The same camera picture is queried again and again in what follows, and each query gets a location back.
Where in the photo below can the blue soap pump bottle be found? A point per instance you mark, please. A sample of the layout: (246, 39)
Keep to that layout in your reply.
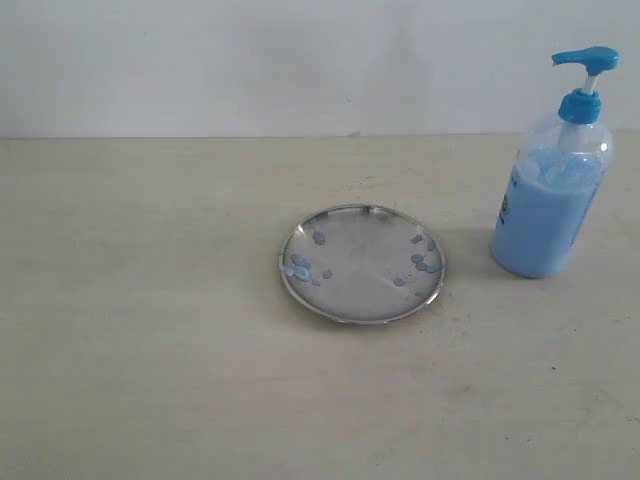
(558, 170)

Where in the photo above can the round stainless steel plate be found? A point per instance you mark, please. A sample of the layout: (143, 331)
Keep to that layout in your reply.
(362, 264)

